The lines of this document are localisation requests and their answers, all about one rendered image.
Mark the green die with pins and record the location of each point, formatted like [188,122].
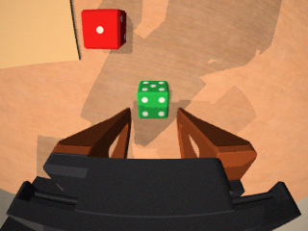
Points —
[153,99]

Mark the red die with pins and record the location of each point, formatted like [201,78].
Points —
[104,28]

